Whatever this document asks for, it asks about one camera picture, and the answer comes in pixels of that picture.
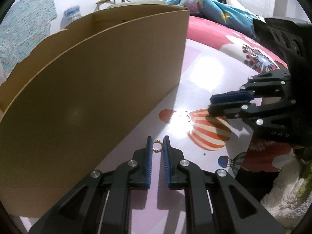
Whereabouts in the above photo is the brown cardboard box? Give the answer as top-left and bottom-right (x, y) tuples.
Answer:
(1, 4), (189, 218)

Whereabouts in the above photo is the wooden chair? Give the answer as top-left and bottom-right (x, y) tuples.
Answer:
(95, 0), (119, 12)

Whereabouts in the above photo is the teal floral wall cloth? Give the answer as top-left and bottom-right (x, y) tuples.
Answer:
(1, 0), (57, 76)

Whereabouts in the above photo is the blue water jug on dispenser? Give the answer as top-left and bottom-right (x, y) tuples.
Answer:
(60, 5), (82, 30)

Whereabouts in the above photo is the blue patterned blanket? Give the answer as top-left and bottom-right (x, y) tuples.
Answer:
(164, 0), (257, 39)

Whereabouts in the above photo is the pink floral quilt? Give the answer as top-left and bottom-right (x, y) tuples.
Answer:
(186, 15), (288, 74)

